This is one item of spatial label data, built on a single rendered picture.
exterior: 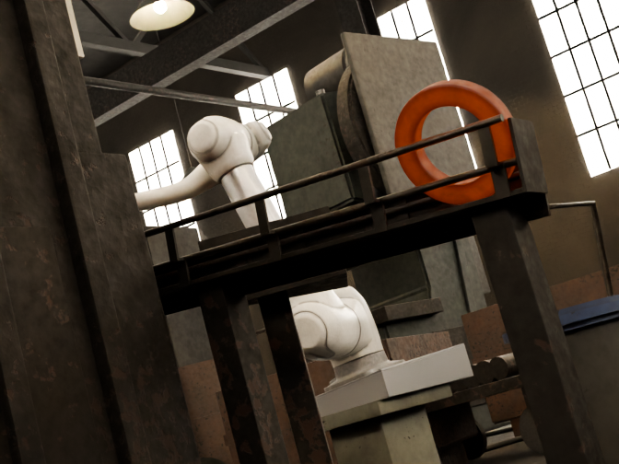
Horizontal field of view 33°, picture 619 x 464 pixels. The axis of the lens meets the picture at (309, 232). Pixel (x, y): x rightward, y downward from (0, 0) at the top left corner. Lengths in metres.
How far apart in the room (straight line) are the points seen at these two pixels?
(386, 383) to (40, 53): 1.39
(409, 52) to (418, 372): 5.16
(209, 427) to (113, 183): 4.24
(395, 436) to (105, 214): 1.34
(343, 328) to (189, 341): 4.60
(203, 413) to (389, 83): 2.83
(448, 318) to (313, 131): 1.66
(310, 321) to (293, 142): 5.05
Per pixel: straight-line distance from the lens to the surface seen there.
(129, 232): 1.85
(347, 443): 2.98
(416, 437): 2.98
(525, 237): 1.54
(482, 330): 5.97
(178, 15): 10.05
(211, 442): 6.02
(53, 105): 1.80
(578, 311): 2.44
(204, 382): 6.04
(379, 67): 7.53
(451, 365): 3.03
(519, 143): 1.51
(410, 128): 1.56
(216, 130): 2.90
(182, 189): 3.18
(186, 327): 7.35
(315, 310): 2.74
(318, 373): 4.64
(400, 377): 2.84
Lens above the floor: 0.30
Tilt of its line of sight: 11 degrees up
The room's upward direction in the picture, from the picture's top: 15 degrees counter-clockwise
